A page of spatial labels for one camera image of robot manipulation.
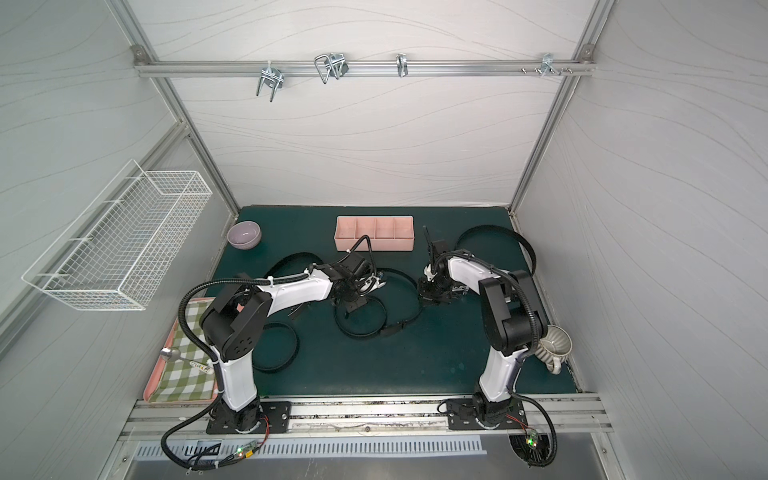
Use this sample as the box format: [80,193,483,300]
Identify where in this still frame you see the purple bowl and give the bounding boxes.
[227,221,262,250]

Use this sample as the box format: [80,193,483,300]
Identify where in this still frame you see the pink divided storage box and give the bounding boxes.
[334,216,415,252]

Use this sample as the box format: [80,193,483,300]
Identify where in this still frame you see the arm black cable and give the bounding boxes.
[159,401,271,472]
[508,392,559,469]

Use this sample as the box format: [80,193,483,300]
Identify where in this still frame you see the front aluminium frame rail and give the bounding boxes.
[118,392,614,442]

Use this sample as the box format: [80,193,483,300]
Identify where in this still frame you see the metal spoon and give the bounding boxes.
[160,348,214,375]

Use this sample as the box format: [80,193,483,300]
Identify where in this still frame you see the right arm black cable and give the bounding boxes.
[508,392,559,469]

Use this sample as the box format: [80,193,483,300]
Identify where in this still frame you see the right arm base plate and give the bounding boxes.
[436,395,529,431]

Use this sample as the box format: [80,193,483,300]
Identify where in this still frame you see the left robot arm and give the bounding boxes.
[177,251,385,415]

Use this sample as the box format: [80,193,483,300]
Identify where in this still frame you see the black belt left side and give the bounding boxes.
[252,252,332,374]

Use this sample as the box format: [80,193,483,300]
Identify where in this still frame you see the black belt right side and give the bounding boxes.
[454,224,538,275]

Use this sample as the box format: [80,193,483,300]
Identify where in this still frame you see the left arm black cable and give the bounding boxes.
[159,401,271,472]

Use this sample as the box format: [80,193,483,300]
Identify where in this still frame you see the metal hook clamp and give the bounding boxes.
[313,53,349,84]
[395,53,408,78]
[520,53,573,77]
[256,61,284,102]

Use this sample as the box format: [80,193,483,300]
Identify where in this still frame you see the white ribbed cup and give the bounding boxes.
[535,325,573,375]

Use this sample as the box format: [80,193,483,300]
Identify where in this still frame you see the green checked cloth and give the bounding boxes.
[148,299,218,402]

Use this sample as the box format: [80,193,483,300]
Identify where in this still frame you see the long black belt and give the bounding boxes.
[333,267,424,340]

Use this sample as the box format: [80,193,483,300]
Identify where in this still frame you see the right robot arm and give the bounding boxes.
[418,228,547,428]

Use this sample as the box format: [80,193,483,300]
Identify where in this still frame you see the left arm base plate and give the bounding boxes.
[206,401,291,435]

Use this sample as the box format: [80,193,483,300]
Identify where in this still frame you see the horizontal aluminium rail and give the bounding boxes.
[134,57,597,79]

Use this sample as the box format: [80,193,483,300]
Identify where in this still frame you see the pink tray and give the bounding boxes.
[142,296,220,404]

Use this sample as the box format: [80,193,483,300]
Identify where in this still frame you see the white wire basket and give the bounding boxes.
[21,160,212,311]

